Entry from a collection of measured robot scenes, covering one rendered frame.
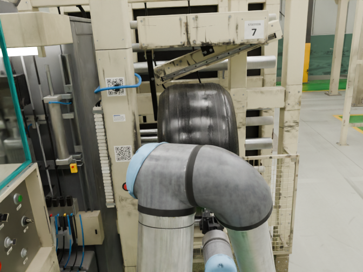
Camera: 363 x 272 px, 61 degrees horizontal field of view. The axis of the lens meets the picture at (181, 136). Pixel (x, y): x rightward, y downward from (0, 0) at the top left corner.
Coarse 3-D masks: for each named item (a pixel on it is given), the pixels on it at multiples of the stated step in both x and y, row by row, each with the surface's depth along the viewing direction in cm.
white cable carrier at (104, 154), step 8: (96, 120) 130; (104, 120) 133; (104, 128) 133; (104, 136) 133; (104, 144) 133; (104, 152) 134; (104, 160) 136; (104, 168) 137; (104, 176) 138; (104, 184) 139; (112, 184) 142; (112, 192) 142; (112, 200) 142
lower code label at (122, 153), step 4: (116, 148) 133; (120, 148) 133; (124, 148) 133; (128, 148) 133; (116, 152) 133; (120, 152) 133; (124, 152) 133; (128, 152) 134; (116, 156) 134; (120, 156) 134; (124, 156) 134; (128, 156) 134; (116, 160) 135; (120, 160) 135; (124, 160) 135; (128, 160) 135
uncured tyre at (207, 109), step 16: (160, 96) 131; (176, 96) 123; (192, 96) 122; (208, 96) 122; (224, 96) 123; (160, 112) 121; (176, 112) 117; (192, 112) 117; (208, 112) 117; (224, 112) 117; (160, 128) 118; (176, 128) 114; (192, 128) 114; (208, 128) 114; (224, 128) 114; (192, 144) 113; (208, 144) 113; (224, 144) 113
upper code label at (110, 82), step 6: (108, 78) 123; (114, 78) 123; (120, 78) 123; (108, 84) 124; (114, 84) 124; (120, 84) 124; (108, 90) 125; (114, 90) 125; (120, 90) 125; (108, 96) 126
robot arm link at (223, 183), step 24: (216, 168) 52; (240, 168) 53; (216, 192) 52; (240, 192) 52; (264, 192) 55; (216, 216) 58; (240, 216) 53; (264, 216) 55; (240, 240) 61; (264, 240) 62; (240, 264) 70; (264, 264) 67
